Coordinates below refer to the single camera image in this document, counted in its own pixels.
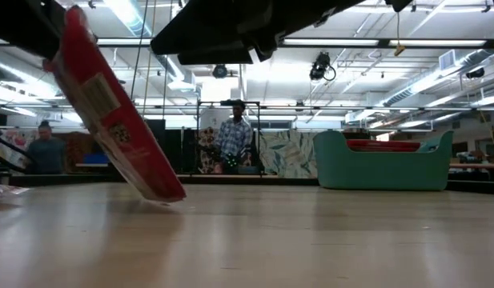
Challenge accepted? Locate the yellow hanging tag string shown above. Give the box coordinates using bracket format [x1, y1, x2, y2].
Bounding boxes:
[393, 11, 407, 58]

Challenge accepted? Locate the floral fabric partition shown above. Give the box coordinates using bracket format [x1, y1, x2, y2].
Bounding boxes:
[0, 128, 32, 170]

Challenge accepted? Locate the blue box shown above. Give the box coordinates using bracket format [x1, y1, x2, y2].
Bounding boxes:
[84, 153, 110, 165]

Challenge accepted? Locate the round black overhead camera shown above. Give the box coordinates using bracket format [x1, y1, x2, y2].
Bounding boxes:
[211, 63, 230, 80]

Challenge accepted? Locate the background robot with green lights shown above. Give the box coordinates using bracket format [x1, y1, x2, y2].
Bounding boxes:
[224, 154, 243, 174]

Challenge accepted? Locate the overhead light bar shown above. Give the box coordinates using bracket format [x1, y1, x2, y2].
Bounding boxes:
[96, 37, 494, 50]

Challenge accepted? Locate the teal plastic basket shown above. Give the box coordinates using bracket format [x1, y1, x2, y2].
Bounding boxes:
[312, 130, 455, 191]

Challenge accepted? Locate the black hanging device with cable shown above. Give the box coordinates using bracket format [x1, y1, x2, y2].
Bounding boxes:
[309, 50, 337, 82]

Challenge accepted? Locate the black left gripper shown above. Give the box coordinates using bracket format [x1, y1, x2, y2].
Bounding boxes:
[0, 0, 67, 61]

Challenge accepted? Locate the leaf pattern fabric partition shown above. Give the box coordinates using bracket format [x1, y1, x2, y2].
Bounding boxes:
[259, 130, 319, 179]

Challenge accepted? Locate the person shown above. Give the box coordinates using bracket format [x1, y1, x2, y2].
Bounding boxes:
[214, 98, 254, 175]
[25, 119, 67, 175]

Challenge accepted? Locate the orange dark patterned fabric partition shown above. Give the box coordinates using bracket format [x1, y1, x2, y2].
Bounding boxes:
[64, 131, 98, 175]

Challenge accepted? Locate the wooden background table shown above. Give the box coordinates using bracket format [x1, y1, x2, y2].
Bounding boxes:
[448, 162, 494, 171]

